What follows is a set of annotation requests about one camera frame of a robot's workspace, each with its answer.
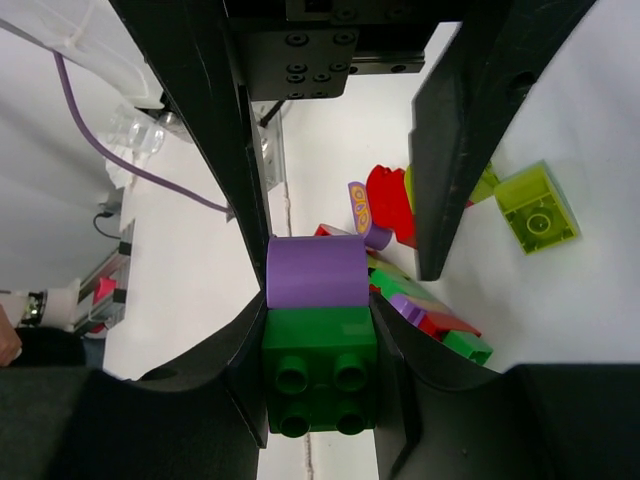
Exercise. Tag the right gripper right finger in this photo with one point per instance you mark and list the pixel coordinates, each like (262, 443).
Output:
(441, 416)

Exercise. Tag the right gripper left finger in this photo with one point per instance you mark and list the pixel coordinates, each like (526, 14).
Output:
(199, 416)

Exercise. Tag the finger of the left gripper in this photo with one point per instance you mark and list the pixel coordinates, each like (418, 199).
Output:
(467, 103)
(188, 46)

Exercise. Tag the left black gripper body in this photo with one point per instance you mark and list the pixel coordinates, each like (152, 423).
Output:
(297, 50)

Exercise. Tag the dark green lego brick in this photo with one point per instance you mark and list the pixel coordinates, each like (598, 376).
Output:
(319, 370)

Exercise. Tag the lime green lego brick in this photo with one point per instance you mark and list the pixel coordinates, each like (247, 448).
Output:
(536, 209)

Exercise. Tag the red lime lego stack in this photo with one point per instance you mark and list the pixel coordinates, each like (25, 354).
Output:
(384, 207)

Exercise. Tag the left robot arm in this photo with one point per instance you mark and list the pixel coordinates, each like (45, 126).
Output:
(91, 34)

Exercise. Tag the person hand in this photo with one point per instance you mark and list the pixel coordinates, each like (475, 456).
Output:
(10, 343)

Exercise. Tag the long lego brick row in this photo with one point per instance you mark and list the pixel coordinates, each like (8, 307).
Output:
(425, 312)

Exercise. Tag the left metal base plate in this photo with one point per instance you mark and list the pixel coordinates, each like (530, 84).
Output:
(272, 144)

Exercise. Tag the left aluminium rail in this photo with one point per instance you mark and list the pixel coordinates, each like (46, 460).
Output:
(102, 296)

